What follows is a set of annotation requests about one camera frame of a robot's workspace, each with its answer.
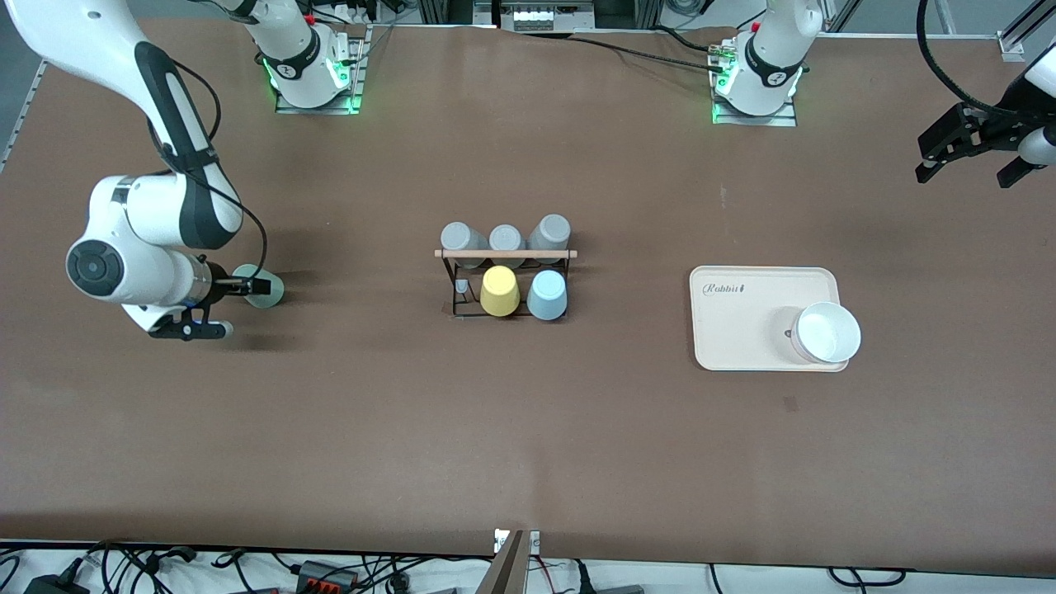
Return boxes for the pale green cup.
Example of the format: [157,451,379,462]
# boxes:
[231,264,285,309]

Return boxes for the light blue cup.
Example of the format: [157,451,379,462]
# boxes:
[526,269,569,321]

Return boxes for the grey cup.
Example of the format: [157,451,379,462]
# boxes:
[440,221,489,269]
[488,224,523,265]
[526,214,572,263]

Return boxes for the white bowl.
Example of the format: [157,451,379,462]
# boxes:
[790,301,862,365]

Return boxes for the yellow cup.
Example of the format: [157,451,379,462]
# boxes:
[481,264,523,317]

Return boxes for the cream plastic tray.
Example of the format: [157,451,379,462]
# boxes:
[689,265,851,373]

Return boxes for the power strip with orange switches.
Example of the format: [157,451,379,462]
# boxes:
[295,559,361,594]

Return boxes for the black power adapter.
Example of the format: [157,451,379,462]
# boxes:
[23,573,90,594]

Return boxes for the white grilled equipment box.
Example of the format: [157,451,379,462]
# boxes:
[499,0,596,32]

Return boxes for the aluminium frame rail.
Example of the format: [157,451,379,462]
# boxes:
[0,62,44,170]
[997,0,1056,63]

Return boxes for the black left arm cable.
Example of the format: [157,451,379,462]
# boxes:
[920,0,1003,116]

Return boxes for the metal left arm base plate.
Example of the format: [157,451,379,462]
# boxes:
[711,37,799,127]

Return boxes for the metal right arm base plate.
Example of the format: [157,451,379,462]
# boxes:
[275,25,365,115]

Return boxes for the black table cable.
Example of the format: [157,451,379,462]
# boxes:
[569,33,728,73]
[650,25,723,54]

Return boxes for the silver mount bracket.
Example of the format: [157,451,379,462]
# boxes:
[493,528,541,555]

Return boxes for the brown camera mount post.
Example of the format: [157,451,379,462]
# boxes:
[474,530,529,594]

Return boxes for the black floor cable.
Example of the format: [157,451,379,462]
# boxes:
[827,566,908,588]

